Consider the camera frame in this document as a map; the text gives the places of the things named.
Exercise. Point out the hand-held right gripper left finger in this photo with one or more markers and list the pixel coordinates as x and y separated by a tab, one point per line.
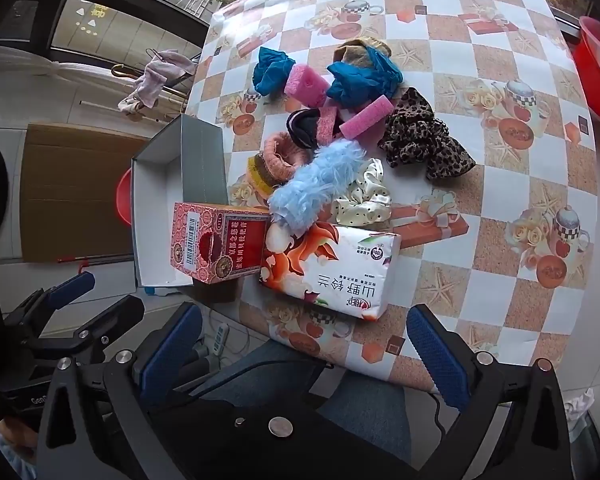
172	355

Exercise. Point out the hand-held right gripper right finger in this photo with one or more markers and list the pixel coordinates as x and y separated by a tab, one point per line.
437	355

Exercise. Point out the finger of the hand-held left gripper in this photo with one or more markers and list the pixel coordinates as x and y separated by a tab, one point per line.
70	285
107	317

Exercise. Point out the grey cardboard box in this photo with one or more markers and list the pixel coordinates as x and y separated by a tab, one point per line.
165	195

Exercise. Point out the yellow knitted sock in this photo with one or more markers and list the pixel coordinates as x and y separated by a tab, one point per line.
257	175

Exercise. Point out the light blue fluffy sock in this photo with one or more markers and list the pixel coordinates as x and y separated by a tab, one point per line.
310	185

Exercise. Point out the leopard print scrunchie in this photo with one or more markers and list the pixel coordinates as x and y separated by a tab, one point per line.
425	140

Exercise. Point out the pink knitted sock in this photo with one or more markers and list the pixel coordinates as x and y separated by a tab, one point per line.
280	157

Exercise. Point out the pink sponge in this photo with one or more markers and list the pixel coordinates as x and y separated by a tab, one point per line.
367	119
305	85

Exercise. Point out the pink and black sock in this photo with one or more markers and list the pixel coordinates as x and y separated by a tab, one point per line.
307	127

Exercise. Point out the blue cloth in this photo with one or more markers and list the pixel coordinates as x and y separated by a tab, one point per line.
360	82
267	72

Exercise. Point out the tan sock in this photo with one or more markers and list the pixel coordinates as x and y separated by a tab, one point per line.
347	55

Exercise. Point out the white power strip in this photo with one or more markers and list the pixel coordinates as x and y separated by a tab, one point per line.
219	340

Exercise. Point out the flat brown cardboard sheet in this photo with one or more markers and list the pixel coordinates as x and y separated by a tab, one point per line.
70	185

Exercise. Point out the red plastic stool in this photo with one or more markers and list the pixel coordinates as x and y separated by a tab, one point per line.
125	195

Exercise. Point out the red cardboard box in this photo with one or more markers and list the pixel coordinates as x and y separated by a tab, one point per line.
215	250

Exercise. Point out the white floral tissue pack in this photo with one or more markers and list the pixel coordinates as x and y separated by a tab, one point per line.
330	270

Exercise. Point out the white crumpled cloth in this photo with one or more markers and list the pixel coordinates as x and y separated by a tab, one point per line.
580	405

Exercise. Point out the checkered printed tablecloth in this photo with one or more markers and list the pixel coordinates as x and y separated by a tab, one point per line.
480	210

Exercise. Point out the cream polka dot scrunchie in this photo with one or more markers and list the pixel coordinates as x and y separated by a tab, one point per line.
362	205

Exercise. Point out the golden metal rack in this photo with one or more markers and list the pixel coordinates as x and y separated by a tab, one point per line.
125	72

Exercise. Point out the pale pink hanging cloth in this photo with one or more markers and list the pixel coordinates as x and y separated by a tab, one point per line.
155	80

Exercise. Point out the red plastic basin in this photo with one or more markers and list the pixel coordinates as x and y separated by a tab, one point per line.
597	70

